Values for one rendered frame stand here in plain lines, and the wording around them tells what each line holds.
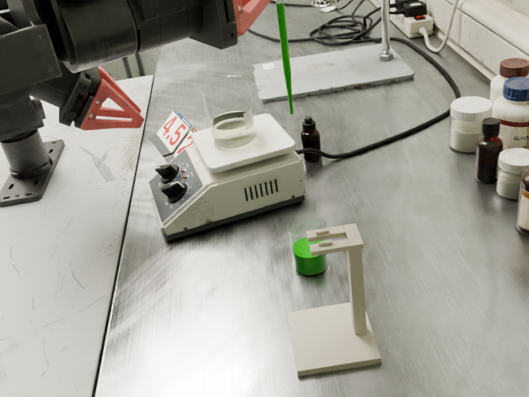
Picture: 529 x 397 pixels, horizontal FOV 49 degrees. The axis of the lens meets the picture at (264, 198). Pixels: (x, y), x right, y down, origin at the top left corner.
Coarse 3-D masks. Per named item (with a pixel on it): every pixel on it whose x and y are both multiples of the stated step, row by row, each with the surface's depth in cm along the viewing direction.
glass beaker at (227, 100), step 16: (224, 80) 77; (240, 80) 76; (208, 96) 73; (224, 96) 72; (240, 96) 72; (208, 112) 74; (224, 112) 73; (240, 112) 73; (224, 128) 74; (240, 128) 74; (224, 144) 76; (240, 144) 76
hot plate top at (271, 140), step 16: (208, 128) 83; (256, 128) 81; (272, 128) 80; (208, 144) 78; (256, 144) 76; (272, 144) 76; (288, 144) 75; (208, 160) 75; (224, 160) 74; (240, 160) 74; (256, 160) 74
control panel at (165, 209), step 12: (180, 156) 83; (180, 168) 80; (192, 168) 78; (156, 180) 83; (180, 180) 78; (192, 180) 76; (156, 192) 80; (192, 192) 74; (156, 204) 78; (168, 204) 76; (180, 204) 74; (168, 216) 74
